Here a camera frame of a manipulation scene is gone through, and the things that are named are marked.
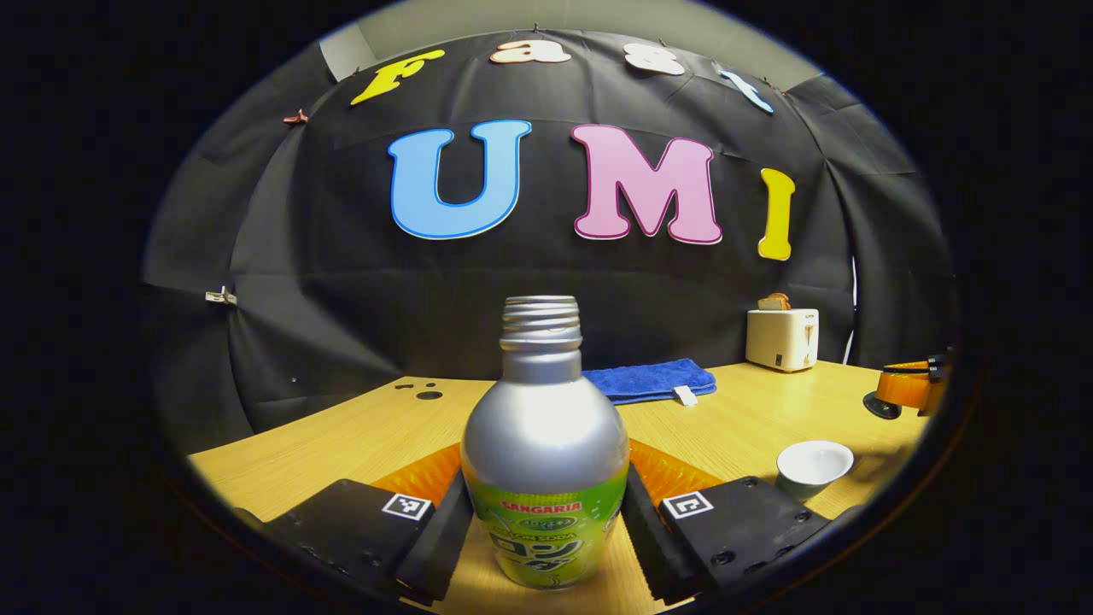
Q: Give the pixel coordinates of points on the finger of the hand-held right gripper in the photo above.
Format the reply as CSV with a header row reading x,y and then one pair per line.
x,y
909,391
914,366

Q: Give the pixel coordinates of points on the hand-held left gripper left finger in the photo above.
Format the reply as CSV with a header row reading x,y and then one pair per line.
x,y
440,547

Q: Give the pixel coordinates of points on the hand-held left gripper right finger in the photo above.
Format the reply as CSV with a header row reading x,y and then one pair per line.
x,y
649,547

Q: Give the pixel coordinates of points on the white teacup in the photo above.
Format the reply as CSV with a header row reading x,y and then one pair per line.
x,y
811,461

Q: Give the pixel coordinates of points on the silver green water bottle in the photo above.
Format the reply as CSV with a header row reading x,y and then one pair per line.
x,y
542,427

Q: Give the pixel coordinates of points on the white toaster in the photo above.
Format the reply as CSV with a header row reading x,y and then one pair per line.
x,y
781,340

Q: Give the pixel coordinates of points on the toast slice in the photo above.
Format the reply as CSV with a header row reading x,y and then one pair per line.
x,y
774,302

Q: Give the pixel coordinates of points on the folded blue towel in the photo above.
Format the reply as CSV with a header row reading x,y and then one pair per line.
x,y
649,380

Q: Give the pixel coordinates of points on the black backdrop cloth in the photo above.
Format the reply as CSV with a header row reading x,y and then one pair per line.
x,y
341,290

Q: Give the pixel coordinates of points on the silver metal clip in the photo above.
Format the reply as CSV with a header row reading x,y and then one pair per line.
x,y
220,297

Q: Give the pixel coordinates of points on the copper metal clip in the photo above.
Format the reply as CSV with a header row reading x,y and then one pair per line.
x,y
295,118

